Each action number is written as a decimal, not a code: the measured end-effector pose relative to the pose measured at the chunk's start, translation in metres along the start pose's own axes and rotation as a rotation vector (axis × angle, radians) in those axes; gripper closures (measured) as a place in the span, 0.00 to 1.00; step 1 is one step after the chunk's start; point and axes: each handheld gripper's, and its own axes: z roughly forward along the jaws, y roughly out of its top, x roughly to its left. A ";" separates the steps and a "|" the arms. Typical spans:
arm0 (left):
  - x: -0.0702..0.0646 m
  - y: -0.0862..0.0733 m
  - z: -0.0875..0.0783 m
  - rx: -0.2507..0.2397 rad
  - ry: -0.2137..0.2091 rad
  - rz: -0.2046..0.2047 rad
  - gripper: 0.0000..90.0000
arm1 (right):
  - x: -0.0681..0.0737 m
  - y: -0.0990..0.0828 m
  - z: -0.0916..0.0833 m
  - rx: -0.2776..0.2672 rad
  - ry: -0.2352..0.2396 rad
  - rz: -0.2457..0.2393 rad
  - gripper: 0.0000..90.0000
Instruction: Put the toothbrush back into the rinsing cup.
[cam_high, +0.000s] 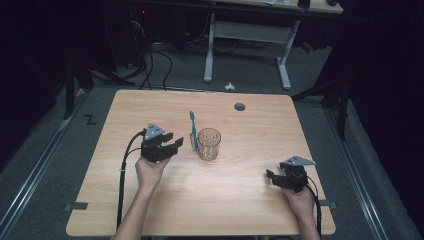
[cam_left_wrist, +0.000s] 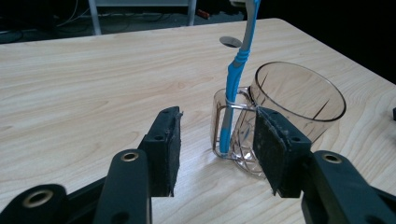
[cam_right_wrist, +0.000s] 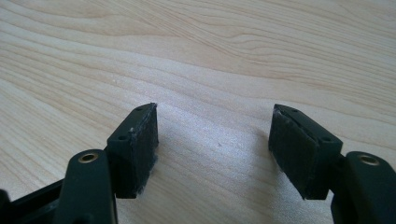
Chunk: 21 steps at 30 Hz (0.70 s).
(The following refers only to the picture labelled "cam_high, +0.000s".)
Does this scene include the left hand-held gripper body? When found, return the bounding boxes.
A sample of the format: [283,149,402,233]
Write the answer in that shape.
[140,122,178,164]

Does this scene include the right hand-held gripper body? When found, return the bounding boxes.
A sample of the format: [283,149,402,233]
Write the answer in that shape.
[279,155,317,194]

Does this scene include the blue toothbrush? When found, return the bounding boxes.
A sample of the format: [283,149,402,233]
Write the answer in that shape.
[188,110,201,152]

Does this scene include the clear glass mug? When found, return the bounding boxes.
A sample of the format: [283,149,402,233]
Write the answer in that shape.
[189,127,223,162]

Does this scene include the person's left hand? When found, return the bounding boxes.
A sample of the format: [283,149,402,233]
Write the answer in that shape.
[134,154,173,193]

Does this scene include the person's right hand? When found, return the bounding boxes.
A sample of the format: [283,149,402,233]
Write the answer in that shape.
[282,185,316,222]

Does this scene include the grey tape strip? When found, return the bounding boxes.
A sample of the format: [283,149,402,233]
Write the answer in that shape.
[63,201,89,212]
[319,199,338,210]

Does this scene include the black metal stand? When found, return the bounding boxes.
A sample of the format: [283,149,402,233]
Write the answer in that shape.
[62,56,134,121]
[291,74,352,142]

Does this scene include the light wooden desk top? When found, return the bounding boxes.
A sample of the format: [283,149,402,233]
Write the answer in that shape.
[213,0,344,15]

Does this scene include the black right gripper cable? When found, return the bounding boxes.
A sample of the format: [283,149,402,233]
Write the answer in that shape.
[304,174,323,238]

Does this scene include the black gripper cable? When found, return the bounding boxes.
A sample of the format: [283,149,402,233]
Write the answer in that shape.
[304,174,323,238]
[116,129,148,231]

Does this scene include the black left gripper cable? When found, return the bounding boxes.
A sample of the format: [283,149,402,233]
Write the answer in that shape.
[116,129,148,231]

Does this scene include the metal floor rail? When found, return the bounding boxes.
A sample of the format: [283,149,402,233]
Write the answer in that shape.
[0,88,88,234]
[324,106,390,240]

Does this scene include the black floor cables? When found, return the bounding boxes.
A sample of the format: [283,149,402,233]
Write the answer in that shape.
[131,19,174,92]

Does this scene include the white metal desk frame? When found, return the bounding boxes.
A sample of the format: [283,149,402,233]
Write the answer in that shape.
[203,12,302,91]

